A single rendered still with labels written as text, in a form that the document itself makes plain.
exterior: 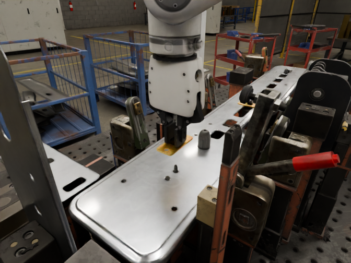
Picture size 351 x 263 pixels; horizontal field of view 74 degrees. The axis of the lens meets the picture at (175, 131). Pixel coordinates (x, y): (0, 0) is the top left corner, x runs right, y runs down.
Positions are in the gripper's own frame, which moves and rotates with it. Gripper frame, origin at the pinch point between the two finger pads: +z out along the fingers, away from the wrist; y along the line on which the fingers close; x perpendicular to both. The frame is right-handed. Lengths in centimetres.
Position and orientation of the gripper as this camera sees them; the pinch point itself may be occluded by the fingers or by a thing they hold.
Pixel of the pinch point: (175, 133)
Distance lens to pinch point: 47.0
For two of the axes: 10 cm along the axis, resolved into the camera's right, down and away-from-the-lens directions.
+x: -5.8, 4.0, -7.1
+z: 0.0, 8.7, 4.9
